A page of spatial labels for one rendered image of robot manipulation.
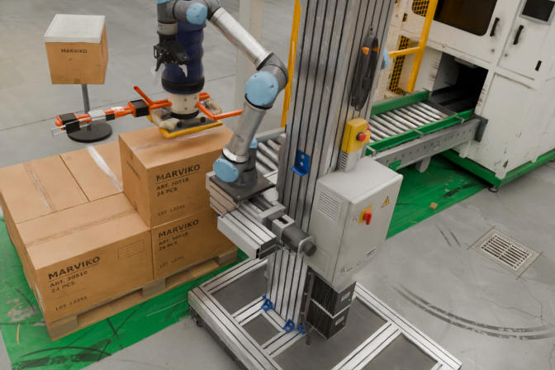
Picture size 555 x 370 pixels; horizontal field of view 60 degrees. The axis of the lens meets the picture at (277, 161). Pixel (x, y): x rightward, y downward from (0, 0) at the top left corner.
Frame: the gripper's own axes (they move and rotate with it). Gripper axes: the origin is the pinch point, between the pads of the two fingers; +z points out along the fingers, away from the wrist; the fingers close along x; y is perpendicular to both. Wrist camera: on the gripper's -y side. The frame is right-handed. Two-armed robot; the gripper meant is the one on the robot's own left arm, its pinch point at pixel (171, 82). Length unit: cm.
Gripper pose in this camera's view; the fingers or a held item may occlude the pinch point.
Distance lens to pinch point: 203.5
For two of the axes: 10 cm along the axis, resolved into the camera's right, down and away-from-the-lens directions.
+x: -7.3, 3.0, -6.1
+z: -1.0, 8.4, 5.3
